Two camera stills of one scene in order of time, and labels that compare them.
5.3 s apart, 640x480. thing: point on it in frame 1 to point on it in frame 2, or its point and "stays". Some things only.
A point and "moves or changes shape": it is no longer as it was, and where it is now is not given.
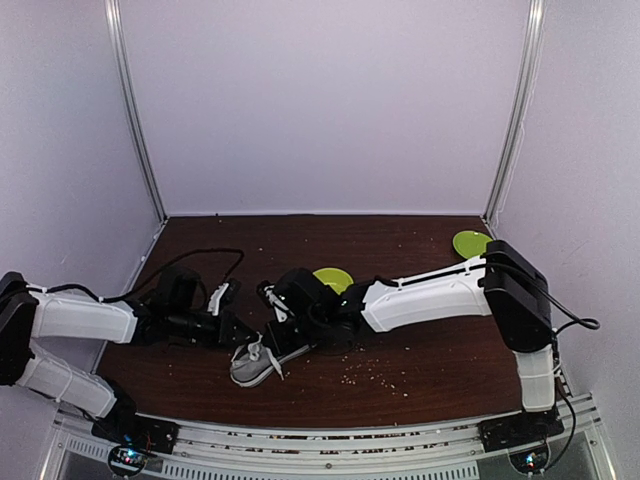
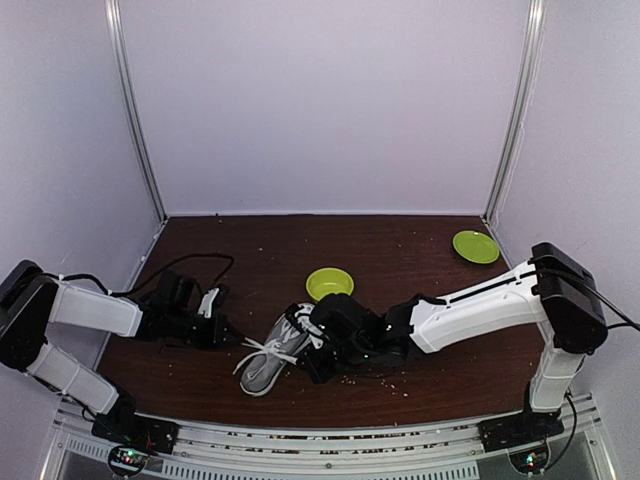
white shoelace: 254,348 moves or changes shape
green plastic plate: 470,243 stays
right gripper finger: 281,338 to 321,365
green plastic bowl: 338,279 stays
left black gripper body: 183,327 stays
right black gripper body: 311,327 to 352,355
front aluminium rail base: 76,449 stays
